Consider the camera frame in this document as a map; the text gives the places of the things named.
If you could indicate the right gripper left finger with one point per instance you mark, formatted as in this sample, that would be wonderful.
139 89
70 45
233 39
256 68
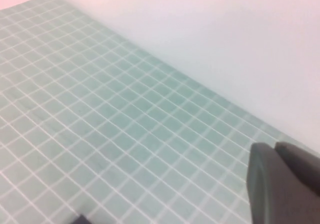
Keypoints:
280 194

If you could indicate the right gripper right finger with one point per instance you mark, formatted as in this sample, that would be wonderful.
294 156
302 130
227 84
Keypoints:
302 164

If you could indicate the green white checked tablecloth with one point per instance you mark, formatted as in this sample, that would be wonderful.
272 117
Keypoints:
100 109

